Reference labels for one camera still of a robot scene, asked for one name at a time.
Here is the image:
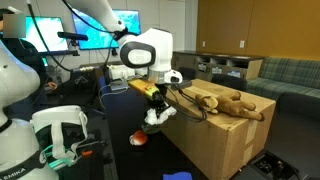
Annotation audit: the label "green plaid sofa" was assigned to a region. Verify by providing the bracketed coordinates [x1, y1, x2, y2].
[245, 55, 320, 120]

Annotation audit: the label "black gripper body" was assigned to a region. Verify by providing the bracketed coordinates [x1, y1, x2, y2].
[151, 89, 170, 108]

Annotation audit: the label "black camera bar on stand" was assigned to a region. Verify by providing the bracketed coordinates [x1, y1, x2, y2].
[56, 31, 90, 42]

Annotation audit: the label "silver mini computer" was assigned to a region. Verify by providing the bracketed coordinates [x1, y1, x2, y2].
[109, 79, 131, 92]

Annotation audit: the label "large cardboard box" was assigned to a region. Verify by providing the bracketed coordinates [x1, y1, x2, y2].
[159, 78, 277, 180]

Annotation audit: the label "blue cloth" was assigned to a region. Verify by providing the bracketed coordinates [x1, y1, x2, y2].
[162, 171, 194, 180]

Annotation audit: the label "black office chair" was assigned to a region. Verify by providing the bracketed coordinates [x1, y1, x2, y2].
[52, 67, 107, 118]

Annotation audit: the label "black power strip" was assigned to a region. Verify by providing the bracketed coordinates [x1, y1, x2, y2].
[249, 150, 302, 180]

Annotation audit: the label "brown plush dog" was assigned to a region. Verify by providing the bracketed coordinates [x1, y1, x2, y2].
[194, 90, 266, 122]

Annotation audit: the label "seated person dark clothes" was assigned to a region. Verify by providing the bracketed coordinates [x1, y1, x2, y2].
[0, 5, 49, 111]

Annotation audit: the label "wooden sideboard cabinet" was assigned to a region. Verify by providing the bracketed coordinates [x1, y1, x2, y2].
[171, 49, 265, 82]

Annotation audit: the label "white cloth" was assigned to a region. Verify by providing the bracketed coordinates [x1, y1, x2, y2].
[144, 105, 178, 127]

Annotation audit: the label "large wall monitor blue screen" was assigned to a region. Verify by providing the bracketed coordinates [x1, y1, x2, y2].
[70, 7, 143, 51]

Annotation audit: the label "white VR headset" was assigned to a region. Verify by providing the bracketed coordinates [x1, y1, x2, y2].
[30, 105, 90, 168]

